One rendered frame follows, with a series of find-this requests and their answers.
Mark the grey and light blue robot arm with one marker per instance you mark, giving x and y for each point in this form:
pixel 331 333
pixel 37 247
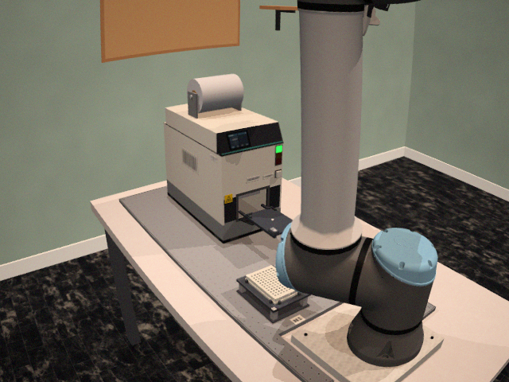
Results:
pixel 322 252

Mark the white label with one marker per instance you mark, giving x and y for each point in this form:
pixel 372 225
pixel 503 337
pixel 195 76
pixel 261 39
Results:
pixel 297 319

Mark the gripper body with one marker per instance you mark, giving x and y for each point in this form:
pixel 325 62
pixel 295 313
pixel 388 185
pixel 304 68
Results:
pixel 382 6

